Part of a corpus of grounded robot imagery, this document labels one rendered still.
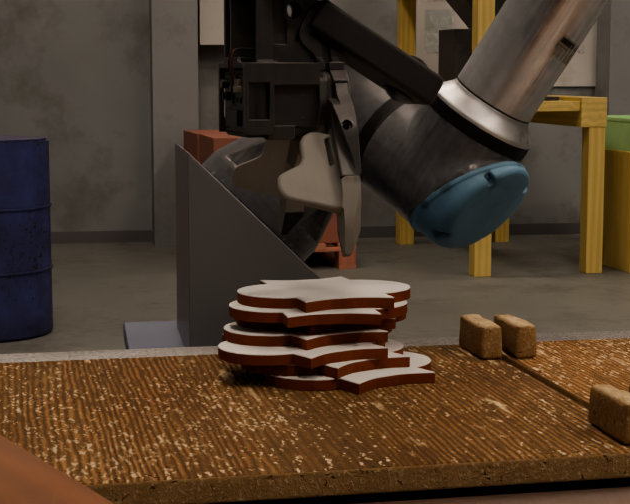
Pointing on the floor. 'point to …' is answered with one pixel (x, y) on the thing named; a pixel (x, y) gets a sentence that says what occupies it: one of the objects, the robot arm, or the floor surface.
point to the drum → (14, 238)
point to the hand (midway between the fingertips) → (322, 246)
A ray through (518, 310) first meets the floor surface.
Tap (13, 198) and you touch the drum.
